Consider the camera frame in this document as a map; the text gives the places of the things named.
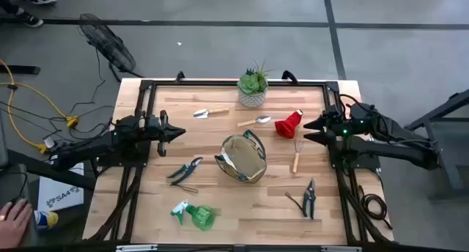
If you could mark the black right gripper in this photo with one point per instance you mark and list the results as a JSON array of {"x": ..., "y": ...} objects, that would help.
[{"x": 337, "y": 127}]

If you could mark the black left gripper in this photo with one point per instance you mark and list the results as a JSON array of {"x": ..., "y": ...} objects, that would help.
[{"x": 161, "y": 131}]

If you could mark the tan gardening bag green trim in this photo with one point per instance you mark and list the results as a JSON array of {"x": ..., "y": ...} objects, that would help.
[{"x": 242, "y": 160}]

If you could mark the green spray bottle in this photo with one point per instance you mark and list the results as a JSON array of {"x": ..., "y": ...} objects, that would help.
[{"x": 201, "y": 216}]

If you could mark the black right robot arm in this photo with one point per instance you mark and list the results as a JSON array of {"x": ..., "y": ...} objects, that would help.
[{"x": 395, "y": 151}]

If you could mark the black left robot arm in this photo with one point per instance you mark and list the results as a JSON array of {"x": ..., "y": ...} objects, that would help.
[{"x": 95, "y": 144}]

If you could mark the black table clamp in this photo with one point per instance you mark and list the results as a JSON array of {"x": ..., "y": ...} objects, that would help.
[
  {"x": 179, "y": 77},
  {"x": 289, "y": 75}
]

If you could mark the potted succulent white pot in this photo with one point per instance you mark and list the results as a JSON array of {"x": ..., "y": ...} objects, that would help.
[{"x": 252, "y": 85}]

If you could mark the black floor fan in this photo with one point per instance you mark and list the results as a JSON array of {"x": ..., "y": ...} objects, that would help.
[{"x": 106, "y": 43}]

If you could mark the grey power adapter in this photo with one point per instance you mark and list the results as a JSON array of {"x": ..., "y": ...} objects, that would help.
[{"x": 49, "y": 143}]

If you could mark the dark grey desk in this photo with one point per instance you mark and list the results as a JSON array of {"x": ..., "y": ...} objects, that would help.
[{"x": 55, "y": 172}]

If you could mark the dark grey metal stand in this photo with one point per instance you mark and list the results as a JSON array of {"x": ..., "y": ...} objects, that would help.
[{"x": 445, "y": 109}]

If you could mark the white SA4 sign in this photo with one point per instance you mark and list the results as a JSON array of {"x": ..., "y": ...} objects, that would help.
[{"x": 62, "y": 199}]

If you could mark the yellow blue white object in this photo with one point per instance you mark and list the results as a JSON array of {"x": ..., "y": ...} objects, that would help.
[{"x": 45, "y": 219}]

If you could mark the black flat bar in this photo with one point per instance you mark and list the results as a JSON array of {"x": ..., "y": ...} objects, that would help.
[{"x": 20, "y": 69}]

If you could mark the person's hand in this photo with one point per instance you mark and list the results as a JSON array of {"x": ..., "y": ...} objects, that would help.
[{"x": 14, "y": 224}]

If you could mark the person's leg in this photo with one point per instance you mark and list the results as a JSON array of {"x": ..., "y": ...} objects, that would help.
[{"x": 7, "y": 4}]

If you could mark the black metal table frame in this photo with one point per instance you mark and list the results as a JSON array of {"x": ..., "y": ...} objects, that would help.
[{"x": 201, "y": 83}]

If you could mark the silver metal bracket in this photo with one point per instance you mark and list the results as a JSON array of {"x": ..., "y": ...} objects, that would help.
[
  {"x": 340, "y": 249},
  {"x": 135, "y": 248}
]

